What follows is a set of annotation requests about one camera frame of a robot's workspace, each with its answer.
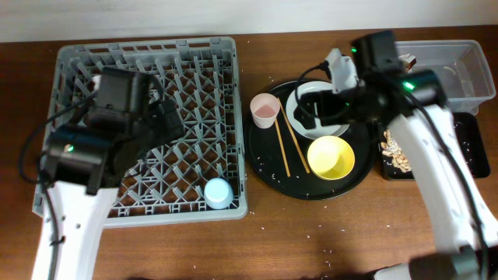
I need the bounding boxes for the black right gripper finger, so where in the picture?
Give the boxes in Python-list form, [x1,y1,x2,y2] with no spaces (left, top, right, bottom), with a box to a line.
[293,107,316,130]
[298,92,317,107]

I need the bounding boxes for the wooden chopstick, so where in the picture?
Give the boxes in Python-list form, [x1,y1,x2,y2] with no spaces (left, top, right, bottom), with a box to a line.
[275,119,291,177]
[277,97,310,174]

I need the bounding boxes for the pink plastic cup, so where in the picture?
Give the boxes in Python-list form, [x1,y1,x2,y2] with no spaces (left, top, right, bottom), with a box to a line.
[250,93,280,129]

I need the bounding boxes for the rice and shrimp leftovers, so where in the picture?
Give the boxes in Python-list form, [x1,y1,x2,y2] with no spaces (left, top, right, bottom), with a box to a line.
[381,129,412,173]

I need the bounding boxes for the yellow bowl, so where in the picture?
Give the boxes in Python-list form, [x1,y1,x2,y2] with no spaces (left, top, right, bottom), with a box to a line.
[307,135,356,180]

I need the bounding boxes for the light blue plastic cup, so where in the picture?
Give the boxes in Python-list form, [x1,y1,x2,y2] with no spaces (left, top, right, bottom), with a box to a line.
[204,178,233,210]

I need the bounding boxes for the brown snack wrapper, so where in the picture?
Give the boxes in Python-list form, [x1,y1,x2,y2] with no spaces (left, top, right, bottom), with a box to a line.
[399,54,417,73]

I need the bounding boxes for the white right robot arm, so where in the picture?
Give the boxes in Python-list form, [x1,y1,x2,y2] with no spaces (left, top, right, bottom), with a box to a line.
[296,30,497,279]

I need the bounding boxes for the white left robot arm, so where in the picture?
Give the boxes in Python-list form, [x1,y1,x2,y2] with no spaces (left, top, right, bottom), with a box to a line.
[32,67,185,279]

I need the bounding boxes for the grey dishwasher rack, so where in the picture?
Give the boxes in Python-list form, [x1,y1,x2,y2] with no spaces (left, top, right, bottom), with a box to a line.
[49,37,247,229]

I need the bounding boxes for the grey round plate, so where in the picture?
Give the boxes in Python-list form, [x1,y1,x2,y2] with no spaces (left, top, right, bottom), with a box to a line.
[285,81,349,140]

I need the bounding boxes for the round black tray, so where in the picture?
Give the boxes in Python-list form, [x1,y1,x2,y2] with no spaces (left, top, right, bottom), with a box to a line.
[243,79,377,201]

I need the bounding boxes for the clear plastic bin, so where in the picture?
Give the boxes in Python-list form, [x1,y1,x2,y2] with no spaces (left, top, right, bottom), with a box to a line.
[396,40,496,115]

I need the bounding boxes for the black rectangular tray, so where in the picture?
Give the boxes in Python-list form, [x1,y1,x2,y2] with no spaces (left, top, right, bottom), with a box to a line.
[377,113,490,180]

